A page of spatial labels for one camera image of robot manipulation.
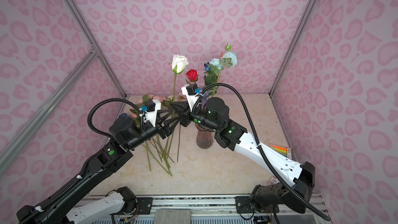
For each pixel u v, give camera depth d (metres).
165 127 0.54
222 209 0.72
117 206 0.60
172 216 0.68
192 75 0.70
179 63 0.47
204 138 0.95
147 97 1.12
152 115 0.53
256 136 0.46
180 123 0.54
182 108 0.54
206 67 0.79
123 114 1.02
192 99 0.52
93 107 0.92
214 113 0.45
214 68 0.71
